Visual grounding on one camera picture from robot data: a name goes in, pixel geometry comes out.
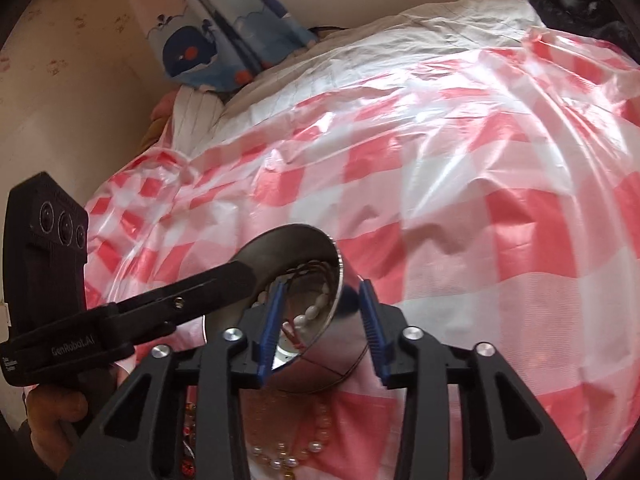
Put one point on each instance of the white bed sheet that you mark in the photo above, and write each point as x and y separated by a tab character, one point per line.
375	45

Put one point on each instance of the pink cloth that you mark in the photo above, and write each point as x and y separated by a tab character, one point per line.
162	107

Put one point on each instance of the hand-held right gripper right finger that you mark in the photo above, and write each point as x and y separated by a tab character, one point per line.
372	322

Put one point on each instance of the yellow cloth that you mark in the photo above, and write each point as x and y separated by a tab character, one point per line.
152	135

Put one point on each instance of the red white checked plastic sheet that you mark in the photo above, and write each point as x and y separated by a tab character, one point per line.
450	210

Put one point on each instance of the blue whale print curtain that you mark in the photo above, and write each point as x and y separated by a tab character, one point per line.
190	50

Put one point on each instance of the person's left hand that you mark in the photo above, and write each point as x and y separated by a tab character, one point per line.
50	422

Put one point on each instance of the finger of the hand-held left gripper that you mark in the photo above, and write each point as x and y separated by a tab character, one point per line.
200	292

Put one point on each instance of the shiny steel cup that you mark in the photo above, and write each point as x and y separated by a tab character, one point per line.
325	360

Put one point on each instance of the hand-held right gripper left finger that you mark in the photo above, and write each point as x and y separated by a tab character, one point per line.
272	312

